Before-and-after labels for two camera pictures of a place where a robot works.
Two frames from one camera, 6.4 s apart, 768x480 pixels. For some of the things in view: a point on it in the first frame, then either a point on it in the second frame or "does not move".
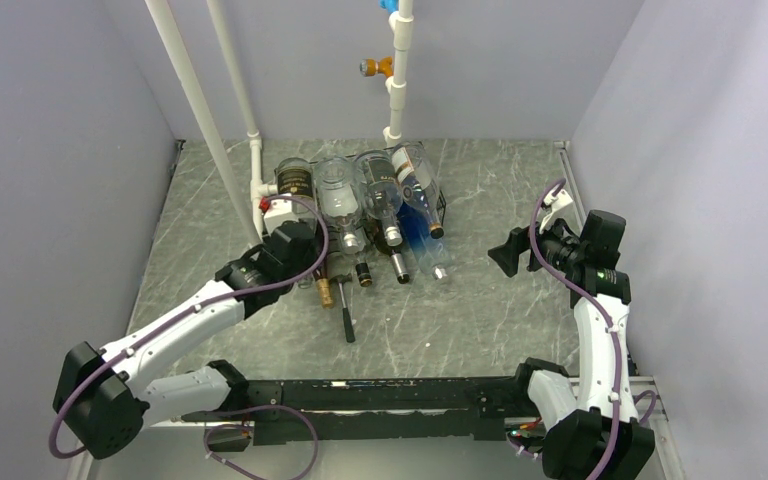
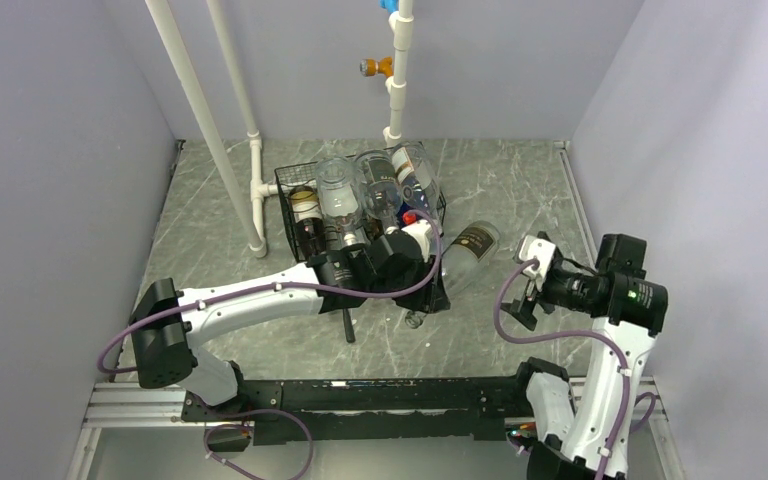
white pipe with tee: x=259 y=189 does not move
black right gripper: x=507 y=254 → x=522 y=308
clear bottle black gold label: x=295 y=176 → x=467 y=255
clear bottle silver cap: x=382 y=191 does not move
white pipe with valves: x=401 y=22 does not move
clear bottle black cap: x=415 y=173 does not move
